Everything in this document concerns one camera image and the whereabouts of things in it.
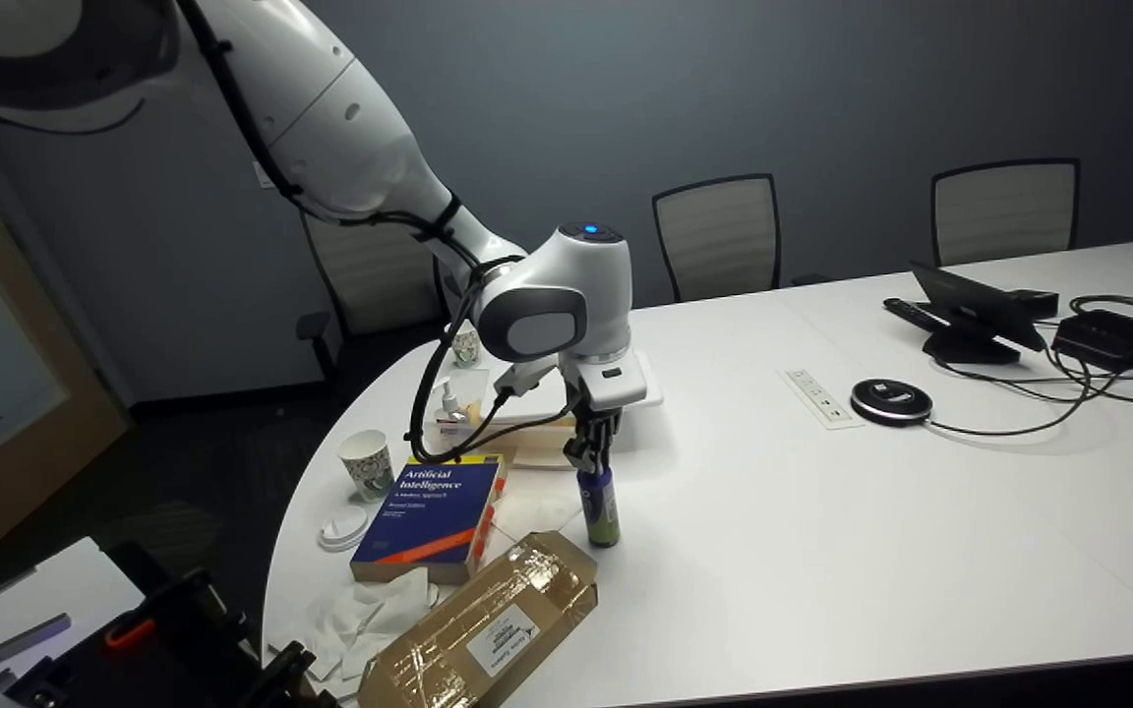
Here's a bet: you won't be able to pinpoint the black table cables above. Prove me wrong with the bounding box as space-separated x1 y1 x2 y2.
916 287 1133 444

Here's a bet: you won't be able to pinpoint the white plastic cup lid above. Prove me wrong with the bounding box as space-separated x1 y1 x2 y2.
314 511 369 553

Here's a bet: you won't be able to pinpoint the grey mesh office chair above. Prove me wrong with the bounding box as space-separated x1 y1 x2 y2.
925 153 1085 271
648 170 786 307

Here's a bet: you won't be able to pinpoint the patterned paper cup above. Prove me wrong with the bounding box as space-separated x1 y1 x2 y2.
336 423 396 508
445 325 487 374

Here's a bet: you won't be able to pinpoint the blue hardcover book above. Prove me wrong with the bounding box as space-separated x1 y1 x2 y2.
347 457 507 589

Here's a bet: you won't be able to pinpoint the white remote strip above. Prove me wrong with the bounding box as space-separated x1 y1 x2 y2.
783 363 862 435

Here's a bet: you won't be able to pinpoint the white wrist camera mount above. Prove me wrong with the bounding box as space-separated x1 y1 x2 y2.
585 349 671 411

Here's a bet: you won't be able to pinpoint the black orange clamp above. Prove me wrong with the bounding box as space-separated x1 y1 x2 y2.
100 614 164 655

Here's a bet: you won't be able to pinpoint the white board sheet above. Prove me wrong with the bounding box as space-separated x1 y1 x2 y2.
0 530 154 686

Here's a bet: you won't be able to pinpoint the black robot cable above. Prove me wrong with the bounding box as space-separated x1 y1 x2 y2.
404 250 525 462

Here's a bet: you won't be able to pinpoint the black laptop stand device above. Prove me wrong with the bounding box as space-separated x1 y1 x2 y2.
883 264 1064 369

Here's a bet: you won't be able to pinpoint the clear plastic container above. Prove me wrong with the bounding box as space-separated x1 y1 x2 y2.
433 389 585 478

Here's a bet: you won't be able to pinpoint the grey marker pen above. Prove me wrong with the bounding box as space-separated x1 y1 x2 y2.
0 610 79 663

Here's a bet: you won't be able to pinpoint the black power adapter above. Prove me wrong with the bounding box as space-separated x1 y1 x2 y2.
1046 289 1133 374

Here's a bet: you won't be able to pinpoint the blue spray bottle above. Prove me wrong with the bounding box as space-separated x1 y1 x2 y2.
570 440 626 553

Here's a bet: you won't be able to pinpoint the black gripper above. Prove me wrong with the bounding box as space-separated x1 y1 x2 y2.
562 384 631 462

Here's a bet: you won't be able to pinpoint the black round speaker puck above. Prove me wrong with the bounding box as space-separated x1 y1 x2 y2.
848 374 941 431

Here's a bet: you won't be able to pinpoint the white crumpled cloth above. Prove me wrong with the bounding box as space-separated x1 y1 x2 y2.
309 568 457 697

